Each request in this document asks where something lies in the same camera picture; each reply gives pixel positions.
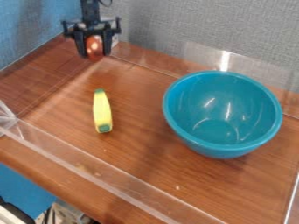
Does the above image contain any yellow toy corn cob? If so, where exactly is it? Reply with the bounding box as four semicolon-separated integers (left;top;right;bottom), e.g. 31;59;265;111
93;88;113;133

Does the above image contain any blue plastic bowl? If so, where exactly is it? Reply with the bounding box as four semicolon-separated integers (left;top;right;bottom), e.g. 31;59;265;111
163;71;284;159

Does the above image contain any brown toy mushroom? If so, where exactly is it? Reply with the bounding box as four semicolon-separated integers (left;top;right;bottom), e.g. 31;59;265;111
86;35;105;61

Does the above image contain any clear acrylic table barrier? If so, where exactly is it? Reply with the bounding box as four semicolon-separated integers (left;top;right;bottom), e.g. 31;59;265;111
0;37;299;224

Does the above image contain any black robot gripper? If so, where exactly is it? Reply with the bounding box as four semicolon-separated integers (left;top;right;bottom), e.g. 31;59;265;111
62;0;122;58

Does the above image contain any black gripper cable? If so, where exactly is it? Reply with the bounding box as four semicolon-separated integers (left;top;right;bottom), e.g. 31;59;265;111
98;0;115;9

